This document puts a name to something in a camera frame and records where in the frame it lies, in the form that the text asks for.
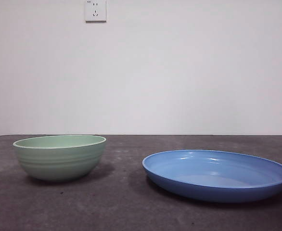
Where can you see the white wall socket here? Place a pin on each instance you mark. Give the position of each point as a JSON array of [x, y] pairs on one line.
[[95, 12]]

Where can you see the green ribbed bowl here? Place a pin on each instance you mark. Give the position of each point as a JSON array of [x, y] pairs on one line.
[[59, 163]]

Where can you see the blue round plate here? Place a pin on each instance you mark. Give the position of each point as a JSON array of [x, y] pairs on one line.
[[215, 192]]

